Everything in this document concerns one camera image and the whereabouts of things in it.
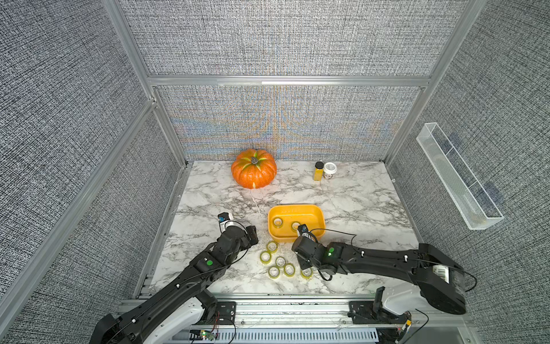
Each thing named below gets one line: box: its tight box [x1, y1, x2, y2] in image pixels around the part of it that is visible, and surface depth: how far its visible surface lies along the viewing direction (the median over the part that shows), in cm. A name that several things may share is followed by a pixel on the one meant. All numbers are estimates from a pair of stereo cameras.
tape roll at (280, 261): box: [275, 255, 287, 268], surface depth 87 cm
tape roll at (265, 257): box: [259, 250, 273, 265], surface depth 87 cm
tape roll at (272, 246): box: [266, 240, 279, 254], surface depth 90 cm
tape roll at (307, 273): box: [300, 265, 314, 280], surface depth 83 cm
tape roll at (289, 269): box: [283, 262, 296, 278], surface depth 85 cm
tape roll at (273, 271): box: [267, 265, 281, 280], surface depth 84 cm
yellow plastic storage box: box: [267, 204, 326, 243], surface depth 98 cm
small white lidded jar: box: [322, 161, 338, 180], surface depth 112 cm
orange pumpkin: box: [230, 148, 278, 190], surface depth 105 cm
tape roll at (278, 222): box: [272, 217, 284, 229], surface depth 97 cm
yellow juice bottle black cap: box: [313, 161, 325, 182], surface depth 109 cm
